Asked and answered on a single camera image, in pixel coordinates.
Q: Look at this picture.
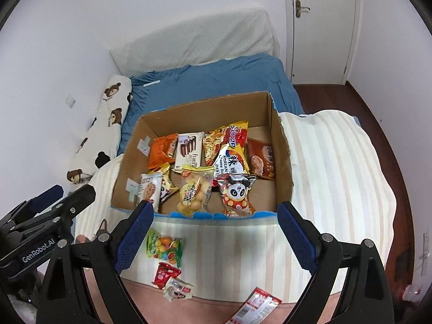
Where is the bear print long pillow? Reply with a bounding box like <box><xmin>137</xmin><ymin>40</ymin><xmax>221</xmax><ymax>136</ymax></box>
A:
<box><xmin>66</xmin><ymin>75</ymin><xmax>133</xmax><ymax>184</ymax></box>

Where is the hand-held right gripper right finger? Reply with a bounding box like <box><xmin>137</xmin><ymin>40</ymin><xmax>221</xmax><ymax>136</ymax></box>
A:
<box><xmin>277</xmin><ymin>201</ymin><xmax>395</xmax><ymax>324</ymax></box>

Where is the red triangular snack packet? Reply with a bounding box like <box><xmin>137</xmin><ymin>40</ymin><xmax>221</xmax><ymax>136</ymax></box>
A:
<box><xmin>151</xmin><ymin>261</ymin><xmax>182</xmax><ymax>289</ymax></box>

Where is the cardboard box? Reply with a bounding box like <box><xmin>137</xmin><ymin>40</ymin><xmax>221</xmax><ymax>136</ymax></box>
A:
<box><xmin>111</xmin><ymin>91</ymin><xmax>294</xmax><ymax>220</ymax></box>

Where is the white chocolate chip cookie packet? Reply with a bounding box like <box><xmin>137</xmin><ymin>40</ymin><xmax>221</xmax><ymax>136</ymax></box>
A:
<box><xmin>136</xmin><ymin>172</ymin><xmax>163</xmax><ymax>211</ymax></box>

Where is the cat print blanket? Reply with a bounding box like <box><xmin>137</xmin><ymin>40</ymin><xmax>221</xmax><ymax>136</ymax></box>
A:
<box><xmin>72</xmin><ymin>110</ymin><xmax>397</xmax><ymax>324</ymax></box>

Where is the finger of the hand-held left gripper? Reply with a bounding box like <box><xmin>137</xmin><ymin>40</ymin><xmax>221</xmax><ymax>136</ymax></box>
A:
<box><xmin>37</xmin><ymin>185</ymin><xmax>97</xmax><ymax>225</ymax></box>
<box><xmin>0</xmin><ymin>185</ymin><xmax>65</xmax><ymax>225</ymax></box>

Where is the red panda snack packet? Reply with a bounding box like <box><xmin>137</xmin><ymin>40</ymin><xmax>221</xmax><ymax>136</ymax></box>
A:
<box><xmin>215</xmin><ymin>173</ymin><xmax>257</xmax><ymax>217</ymax></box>

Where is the white door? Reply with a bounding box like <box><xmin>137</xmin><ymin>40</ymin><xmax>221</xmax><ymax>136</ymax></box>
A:
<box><xmin>282</xmin><ymin>0</ymin><xmax>358</xmax><ymax>85</ymax></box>

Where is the metal door handle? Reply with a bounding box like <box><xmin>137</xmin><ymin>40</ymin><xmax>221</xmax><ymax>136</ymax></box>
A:
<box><xmin>295</xmin><ymin>0</ymin><xmax>311</xmax><ymax>18</ymax></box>

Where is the white wafer stick packet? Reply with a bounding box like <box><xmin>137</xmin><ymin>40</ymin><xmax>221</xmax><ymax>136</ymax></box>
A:
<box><xmin>174</xmin><ymin>132</ymin><xmax>206</xmax><ymax>170</ymax></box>

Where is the orange snack packet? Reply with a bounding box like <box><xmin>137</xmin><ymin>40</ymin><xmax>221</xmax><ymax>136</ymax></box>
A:
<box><xmin>148</xmin><ymin>133</ymin><xmax>179</xmax><ymax>171</ymax></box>

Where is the yellow biscuit ball packet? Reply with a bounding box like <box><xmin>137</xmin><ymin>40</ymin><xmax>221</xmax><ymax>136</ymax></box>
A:
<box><xmin>178</xmin><ymin>164</ymin><xmax>215</xmax><ymax>215</ymax></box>

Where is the small white snack packet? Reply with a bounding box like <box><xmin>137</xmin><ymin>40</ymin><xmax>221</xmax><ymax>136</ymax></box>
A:
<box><xmin>164</xmin><ymin>277</ymin><xmax>195</xmax><ymax>301</ymax></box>

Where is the yellow instant noodle packet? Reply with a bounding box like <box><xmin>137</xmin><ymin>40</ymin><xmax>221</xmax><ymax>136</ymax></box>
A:
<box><xmin>202</xmin><ymin>121</ymin><xmax>250</xmax><ymax>178</ymax></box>

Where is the white quilted headboard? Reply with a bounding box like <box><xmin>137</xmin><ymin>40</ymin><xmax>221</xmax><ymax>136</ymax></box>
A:
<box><xmin>110</xmin><ymin>7</ymin><xmax>281</xmax><ymax>76</ymax></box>

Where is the green candy packet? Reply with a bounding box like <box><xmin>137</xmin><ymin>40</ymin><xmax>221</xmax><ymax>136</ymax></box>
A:
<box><xmin>146</xmin><ymin>228</ymin><xmax>183</xmax><ymax>265</ymax></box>

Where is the brown biscuit packet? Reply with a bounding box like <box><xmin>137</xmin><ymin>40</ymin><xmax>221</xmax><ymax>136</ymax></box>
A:
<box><xmin>246</xmin><ymin>138</ymin><xmax>276</xmax><ymax>181</ymax></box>

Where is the long white red packet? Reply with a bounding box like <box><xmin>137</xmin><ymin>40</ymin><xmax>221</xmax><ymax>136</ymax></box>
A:
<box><xmin>224</xmin><ymin>287</ymin><xmax>283</xmax><ymax>324</ymax></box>

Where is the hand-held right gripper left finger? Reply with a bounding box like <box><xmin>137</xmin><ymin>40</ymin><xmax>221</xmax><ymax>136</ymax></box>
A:
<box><xmin>35</xmin><ymin>200</ymin><xmax>155</xmax><ymax>324</ymax></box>

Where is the blue bed sheet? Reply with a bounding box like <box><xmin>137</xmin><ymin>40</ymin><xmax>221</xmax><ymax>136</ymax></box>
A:
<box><xmin>116</xmin><ymin>54</ymin><xmax>304</xmax><ymax>157</ymax></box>

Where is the yellow panda snack packet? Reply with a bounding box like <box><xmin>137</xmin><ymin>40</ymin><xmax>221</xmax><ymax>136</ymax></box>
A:
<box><xmin>158</xmin><ymin>162</ymin><xmax>180</xmax><ymax>205</ymax></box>

